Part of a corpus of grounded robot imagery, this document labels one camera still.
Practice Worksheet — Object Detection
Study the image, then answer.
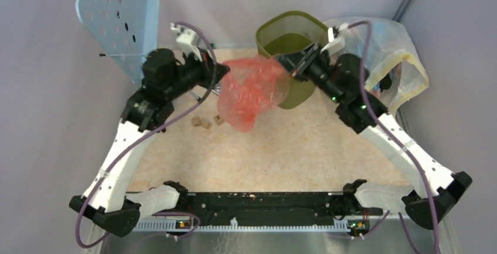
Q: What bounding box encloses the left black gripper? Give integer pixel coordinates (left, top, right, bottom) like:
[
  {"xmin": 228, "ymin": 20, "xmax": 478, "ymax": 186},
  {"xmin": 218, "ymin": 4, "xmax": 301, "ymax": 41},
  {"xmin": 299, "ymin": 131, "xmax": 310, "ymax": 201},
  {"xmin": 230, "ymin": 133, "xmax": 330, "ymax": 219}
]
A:
[{"xmin": 164, "ymin": 46, "xmax": 231, "ymax": 100}]

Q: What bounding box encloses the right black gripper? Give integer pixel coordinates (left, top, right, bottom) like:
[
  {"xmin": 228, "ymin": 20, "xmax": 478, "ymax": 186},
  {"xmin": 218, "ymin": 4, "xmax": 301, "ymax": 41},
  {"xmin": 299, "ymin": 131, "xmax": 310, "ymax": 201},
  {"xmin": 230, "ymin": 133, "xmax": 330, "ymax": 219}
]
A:
[{"xmin": 274, "ymin": 43, "xmax": 343, "ymax": 105}]

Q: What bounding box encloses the red plastic trash bag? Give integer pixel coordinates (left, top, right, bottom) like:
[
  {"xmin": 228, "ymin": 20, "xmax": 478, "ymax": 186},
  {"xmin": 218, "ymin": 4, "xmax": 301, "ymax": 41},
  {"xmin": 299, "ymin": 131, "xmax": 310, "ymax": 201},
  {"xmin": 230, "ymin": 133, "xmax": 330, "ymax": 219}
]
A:
[{"xmin": 217, "ymin": 55, "xmax": 290, "ymax": 133}]

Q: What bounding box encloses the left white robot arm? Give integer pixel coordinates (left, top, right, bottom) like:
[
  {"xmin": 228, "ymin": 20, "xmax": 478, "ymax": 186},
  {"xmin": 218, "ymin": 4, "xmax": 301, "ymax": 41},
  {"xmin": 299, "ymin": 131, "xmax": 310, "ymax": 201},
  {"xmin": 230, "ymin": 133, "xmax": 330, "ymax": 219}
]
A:
[{"xmin": 69, "ymin": 49, "xmax": 230, "ymax": 237}]

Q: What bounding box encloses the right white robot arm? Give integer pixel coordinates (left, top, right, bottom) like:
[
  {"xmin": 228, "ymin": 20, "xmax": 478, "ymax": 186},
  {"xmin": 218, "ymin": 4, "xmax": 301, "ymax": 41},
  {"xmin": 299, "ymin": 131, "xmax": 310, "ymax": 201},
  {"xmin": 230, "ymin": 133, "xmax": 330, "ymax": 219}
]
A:
[{"xmin": 275, "ymin": 44, "xmax": 472, "ymax": 230}]

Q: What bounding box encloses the green mesh trash bin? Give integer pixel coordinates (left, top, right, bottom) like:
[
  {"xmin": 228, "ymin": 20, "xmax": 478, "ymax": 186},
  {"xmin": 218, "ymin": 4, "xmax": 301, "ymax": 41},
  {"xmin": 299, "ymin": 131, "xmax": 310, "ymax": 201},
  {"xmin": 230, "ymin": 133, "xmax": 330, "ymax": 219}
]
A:
[{"xmin": 255, "ymin": 11, "xmax": 328, "ymax": 110}]

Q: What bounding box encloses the large translucent plastic bag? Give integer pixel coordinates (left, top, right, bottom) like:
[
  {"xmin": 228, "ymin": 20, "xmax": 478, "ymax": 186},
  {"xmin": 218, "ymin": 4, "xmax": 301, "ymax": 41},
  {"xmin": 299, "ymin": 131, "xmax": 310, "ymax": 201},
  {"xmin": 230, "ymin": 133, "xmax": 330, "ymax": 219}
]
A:
[{"xmin": 324, "ymin": 16, "xmax": 429, "ymax": 116}]

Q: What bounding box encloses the light blue perforated stand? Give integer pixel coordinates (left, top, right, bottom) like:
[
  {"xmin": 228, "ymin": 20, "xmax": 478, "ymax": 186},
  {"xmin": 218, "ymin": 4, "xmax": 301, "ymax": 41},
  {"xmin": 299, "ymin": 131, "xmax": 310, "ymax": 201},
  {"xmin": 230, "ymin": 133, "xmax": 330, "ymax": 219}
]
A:
[{"xmin": 75, "ymin": 0, "xmax": 184, "ymax": 86}]

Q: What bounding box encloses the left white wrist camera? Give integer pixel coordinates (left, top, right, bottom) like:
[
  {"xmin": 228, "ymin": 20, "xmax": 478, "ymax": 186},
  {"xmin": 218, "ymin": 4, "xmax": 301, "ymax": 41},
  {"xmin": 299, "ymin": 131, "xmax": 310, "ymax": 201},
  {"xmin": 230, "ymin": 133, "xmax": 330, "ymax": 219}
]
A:
[{"xmin": 171, "ymin": 23, "xmax": 203, "ymax": 62}]

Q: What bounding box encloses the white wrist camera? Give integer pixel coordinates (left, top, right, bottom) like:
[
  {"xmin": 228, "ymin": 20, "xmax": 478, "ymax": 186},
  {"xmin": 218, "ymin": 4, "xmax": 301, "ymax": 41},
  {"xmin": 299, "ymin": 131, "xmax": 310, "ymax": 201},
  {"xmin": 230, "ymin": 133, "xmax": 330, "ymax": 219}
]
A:
[
  {"xmin": 171, "ymin": 23, "xmax": 203, "ymax": 62},
  {"xmin": 321, "ymin": 23, "xmax": 348, "ymax": 55}
]

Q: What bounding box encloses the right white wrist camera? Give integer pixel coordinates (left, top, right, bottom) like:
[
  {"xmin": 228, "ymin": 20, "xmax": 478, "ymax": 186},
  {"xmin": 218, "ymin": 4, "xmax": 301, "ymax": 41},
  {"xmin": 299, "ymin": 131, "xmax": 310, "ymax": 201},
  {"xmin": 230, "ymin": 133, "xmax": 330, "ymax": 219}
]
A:
[{"xmin": 321, "ymin": 23, "xmax": 348, "ymax": 55}]

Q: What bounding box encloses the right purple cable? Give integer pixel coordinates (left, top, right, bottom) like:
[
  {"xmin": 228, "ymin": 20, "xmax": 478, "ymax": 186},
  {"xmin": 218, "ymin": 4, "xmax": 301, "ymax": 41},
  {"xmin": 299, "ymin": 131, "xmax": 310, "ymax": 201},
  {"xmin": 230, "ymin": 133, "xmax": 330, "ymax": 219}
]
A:
[{"xmin": 341, "ymin": 19, "xmax": 441, "ymax": 254}]

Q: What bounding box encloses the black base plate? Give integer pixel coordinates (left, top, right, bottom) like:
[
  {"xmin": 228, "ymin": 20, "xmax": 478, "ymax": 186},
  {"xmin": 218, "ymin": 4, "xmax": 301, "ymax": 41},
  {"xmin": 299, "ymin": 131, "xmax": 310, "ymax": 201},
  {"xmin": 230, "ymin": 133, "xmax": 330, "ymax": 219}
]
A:
[{"xmin": 174, "ymin": 192, "xmax": 372, "ymax": 222}]

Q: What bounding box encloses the aluminium frame rail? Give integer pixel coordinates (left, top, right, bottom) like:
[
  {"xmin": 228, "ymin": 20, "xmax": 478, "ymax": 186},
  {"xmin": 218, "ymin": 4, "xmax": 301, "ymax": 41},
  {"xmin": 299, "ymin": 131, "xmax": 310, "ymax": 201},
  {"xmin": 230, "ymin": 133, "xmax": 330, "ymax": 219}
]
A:
[{"xmin": 125, "ymin": 212, "xmax": 433, "ymax": 240}]

